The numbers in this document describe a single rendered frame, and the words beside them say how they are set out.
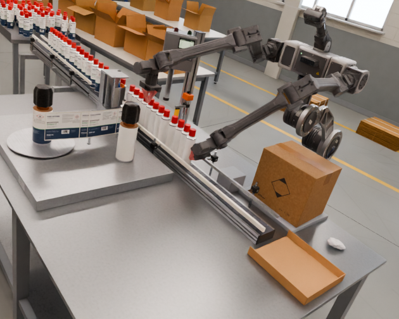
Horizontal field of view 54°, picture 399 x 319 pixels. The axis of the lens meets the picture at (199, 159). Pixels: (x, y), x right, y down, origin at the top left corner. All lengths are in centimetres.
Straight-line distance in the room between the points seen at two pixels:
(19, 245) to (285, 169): 124
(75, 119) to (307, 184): 114
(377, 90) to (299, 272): 586
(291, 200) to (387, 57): 557
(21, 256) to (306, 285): 125
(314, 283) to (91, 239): 88
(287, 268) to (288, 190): 38
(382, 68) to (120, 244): 623
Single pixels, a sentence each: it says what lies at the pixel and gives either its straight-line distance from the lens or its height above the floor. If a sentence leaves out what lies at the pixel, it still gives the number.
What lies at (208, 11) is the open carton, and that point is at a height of 110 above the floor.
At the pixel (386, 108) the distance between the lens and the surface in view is 730.
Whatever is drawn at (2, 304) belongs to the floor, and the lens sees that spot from 249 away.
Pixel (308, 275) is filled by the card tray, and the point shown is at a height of 83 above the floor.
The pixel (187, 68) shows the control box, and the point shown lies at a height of 131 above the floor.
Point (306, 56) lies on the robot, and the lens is 231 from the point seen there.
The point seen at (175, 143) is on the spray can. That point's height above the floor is 96.
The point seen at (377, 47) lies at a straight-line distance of 730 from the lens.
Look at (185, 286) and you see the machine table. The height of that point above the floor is 83.
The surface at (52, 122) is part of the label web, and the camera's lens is 200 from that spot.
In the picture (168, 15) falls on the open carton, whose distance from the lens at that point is 672.
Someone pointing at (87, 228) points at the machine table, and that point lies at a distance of 162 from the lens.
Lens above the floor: 186
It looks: 27 degrees down
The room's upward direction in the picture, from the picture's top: 14 degrees clockwise
